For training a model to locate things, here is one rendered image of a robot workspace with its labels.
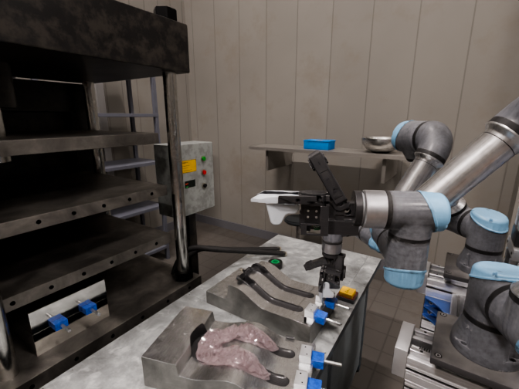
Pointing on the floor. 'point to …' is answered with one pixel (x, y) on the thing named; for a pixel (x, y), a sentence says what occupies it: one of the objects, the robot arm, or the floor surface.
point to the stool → (293, 223)
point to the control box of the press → (202, 188)
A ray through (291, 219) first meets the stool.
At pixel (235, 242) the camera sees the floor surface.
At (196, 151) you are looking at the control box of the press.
